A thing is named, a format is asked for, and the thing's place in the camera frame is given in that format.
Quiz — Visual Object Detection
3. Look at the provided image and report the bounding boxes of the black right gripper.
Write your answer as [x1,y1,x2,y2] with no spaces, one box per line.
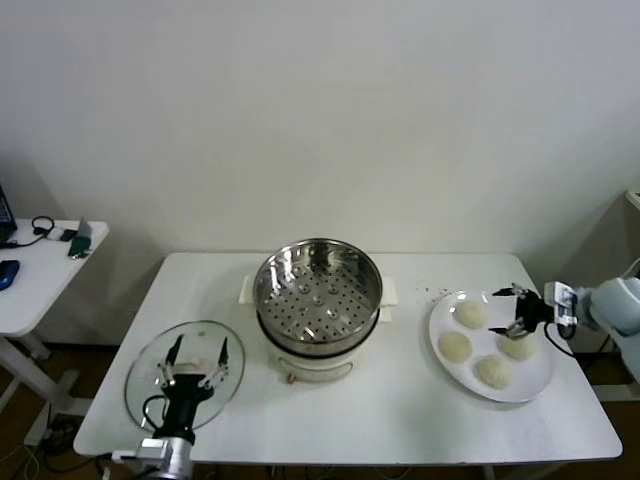
[487,283,557,342]

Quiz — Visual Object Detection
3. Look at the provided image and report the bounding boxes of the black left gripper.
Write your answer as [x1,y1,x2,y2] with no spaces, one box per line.
[157,334,230,442]

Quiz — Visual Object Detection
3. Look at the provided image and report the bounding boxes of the white steamed baozi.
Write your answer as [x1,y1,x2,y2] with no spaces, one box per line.
[438,331,473,362]
[500,333,539,360]
[457,301,490,331]
[474,355,515,390]

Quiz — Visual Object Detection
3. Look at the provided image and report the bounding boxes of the round glass lid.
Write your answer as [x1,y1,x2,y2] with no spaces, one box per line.
[124,319,246,434]

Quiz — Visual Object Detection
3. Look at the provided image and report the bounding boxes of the blue computer mouse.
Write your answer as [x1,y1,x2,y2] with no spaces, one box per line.
[0,259,21,292]

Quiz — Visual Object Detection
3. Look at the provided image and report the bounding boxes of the perforated steel steamer basket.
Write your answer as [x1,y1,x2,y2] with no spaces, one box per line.
[241,238,400,351]

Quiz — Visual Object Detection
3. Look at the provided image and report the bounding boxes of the white round plate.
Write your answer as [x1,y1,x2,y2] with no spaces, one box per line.
[428,289,556,404]

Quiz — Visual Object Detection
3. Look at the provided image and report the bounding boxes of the scattered dark crumbs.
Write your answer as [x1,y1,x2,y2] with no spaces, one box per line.
[412,283,452,302]

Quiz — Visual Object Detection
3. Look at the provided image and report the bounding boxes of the white electric cooker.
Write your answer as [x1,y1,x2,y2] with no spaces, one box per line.
[241,274,400,386]

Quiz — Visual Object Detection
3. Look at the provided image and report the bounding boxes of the floor power strip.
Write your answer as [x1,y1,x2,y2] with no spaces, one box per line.
[37,413,81,444]

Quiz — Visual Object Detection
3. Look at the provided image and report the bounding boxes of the green grey small device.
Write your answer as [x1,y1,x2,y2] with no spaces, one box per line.
[67,216,95,260]

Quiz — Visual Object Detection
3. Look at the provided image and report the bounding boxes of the white side table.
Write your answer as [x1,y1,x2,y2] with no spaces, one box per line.
[0,218,111,449]

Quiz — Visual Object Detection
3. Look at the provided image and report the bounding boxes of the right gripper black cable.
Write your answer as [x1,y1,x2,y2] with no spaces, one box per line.
[542,322,576,357]

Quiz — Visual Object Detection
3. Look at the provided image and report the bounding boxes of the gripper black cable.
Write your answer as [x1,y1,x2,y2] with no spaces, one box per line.
[542,322,576,357]
[142,394,169,432]

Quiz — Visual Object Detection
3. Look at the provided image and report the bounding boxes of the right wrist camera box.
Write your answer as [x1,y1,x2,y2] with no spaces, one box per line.
[544,281,580,326]

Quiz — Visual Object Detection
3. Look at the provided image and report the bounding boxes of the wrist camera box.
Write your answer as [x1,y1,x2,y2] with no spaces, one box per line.
[111,437,175,467]
[544,281,580,326]

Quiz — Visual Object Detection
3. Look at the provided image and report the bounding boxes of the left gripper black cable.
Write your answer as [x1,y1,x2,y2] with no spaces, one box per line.
[142,394,169,432]

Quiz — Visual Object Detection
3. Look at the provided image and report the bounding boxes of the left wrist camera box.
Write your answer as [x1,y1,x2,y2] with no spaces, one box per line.
[111,437,175,467]

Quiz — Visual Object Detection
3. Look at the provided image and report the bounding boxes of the thin black looped cable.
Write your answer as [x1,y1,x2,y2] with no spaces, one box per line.
[1,215,57,250]

